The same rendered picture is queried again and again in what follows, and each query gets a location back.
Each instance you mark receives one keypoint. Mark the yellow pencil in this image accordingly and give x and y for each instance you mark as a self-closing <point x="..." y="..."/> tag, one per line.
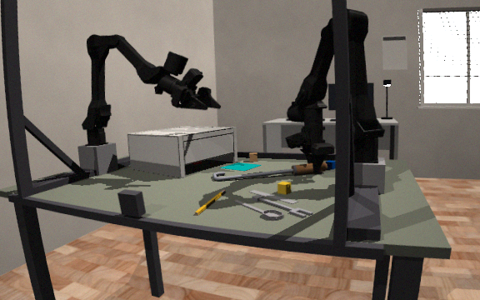
<point x="209" y="203"/>

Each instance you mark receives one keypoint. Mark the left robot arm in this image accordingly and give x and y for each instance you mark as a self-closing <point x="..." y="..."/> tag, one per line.
<point x="99" y="111"/>

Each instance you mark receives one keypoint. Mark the yellow cube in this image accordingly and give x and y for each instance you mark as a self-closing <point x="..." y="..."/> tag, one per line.
<point x="284" y="187"/>

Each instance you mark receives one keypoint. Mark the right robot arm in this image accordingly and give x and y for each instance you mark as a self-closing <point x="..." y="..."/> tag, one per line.
<point x="314" y="88"/>

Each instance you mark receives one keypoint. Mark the small blue cube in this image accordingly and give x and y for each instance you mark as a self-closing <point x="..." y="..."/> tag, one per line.
<point x="330" y="164"/>

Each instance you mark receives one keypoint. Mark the tan cube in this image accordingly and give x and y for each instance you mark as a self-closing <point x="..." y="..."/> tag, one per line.
<point x="253" y="156"/>

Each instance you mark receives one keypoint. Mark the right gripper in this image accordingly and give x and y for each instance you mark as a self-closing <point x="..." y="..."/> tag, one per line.
<point x="319" y="146"/>

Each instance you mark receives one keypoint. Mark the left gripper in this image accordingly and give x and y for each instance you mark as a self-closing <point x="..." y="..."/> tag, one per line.
<point x="201" y="100"/>

